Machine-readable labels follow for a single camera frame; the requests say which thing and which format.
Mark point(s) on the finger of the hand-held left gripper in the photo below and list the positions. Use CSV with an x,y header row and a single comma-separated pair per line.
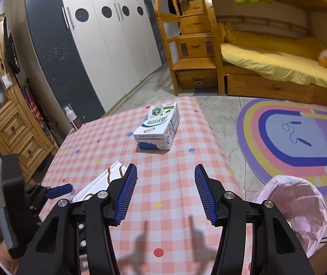
x,y
59,191

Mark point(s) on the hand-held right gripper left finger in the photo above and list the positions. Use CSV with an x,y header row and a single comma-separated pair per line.
x,y
126,194

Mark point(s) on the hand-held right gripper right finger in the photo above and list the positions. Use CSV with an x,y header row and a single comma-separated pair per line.
x,y
206,194

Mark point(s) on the white paper with gold lines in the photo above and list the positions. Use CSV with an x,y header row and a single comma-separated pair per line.
x,y
100,180

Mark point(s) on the white and blue milk carton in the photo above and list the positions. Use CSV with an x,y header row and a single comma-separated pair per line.
x,y
157,123

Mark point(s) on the bin with pink bag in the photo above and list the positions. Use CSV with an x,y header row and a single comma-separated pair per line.
x,y
295,206

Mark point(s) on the person's left forearm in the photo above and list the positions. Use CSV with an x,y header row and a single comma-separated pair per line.
x,y
3,260

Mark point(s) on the pink checked tablecloth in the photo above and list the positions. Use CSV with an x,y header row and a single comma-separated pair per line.
x,y
175,160

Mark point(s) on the white and maroon spray bottle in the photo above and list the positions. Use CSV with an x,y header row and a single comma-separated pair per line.
x,y
72,119

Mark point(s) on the wooden glass-door cabinet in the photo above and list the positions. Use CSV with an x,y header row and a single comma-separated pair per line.
x,y
11,126

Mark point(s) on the colourful striped umbrella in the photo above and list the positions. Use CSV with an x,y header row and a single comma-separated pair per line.
x,y
36,106

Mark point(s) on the rainbow oval rug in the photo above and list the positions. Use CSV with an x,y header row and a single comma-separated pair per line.
x,y
301,140

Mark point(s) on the white hanging card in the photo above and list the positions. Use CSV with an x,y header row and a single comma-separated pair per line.
x,y
7,80

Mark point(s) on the wooden bunk bed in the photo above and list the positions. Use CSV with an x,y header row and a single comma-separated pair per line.
x,y
266,86

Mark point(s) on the wooden stair drawer unit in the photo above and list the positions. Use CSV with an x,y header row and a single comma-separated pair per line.
x,y
192,63

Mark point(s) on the grey and white wardrobe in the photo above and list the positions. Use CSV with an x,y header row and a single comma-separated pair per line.
x,y
94,57

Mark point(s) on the black hanging bag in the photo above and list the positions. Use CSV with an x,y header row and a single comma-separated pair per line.
x,y
11,51

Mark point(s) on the yellow bedsheet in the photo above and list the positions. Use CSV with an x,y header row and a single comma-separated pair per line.
x,y
266,57

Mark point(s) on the black hanging garment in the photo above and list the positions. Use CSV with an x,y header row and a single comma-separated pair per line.
x,y
172,5

